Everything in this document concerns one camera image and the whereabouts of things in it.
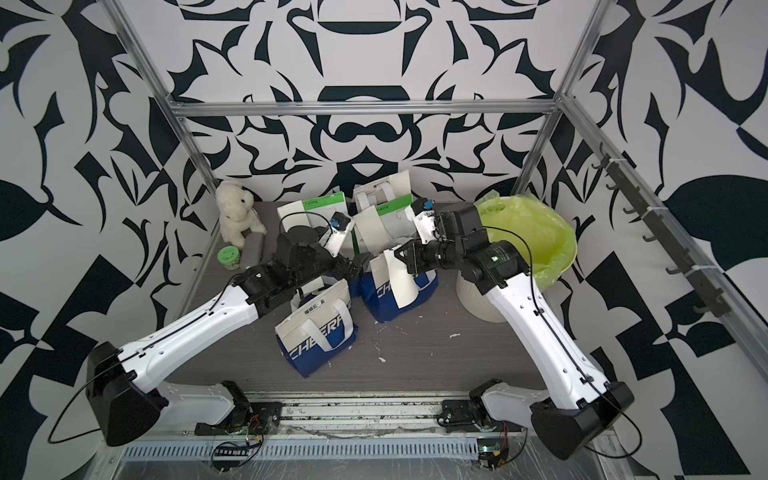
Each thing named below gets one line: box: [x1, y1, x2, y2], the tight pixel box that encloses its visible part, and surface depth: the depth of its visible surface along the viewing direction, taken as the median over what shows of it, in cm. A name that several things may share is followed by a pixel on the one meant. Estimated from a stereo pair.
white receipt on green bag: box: [352, 205, 393, 255], surface depth 87 cm
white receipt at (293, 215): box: [277, 200, 312, 233], surface depth 87 cm
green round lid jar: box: [217, 246, 241, 270], surface depth 101 cm
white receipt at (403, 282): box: [383, 245, 419, 309], surface depth 70 cm
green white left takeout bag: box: [302, 191, 351, 228], surface depth 89 cm
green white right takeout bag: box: [376, 193, 417, 240], surface depth 88 cm
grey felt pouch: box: [240, 232, 264, 271], surface depth 105 cm
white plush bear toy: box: [215, 180, 267, 247], surface depth 99 cm
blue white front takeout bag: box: [275, 276, 358, 379], surface depth 71 cm
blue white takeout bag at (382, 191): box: [353, 170, 412, 212], surface depth 92 cm
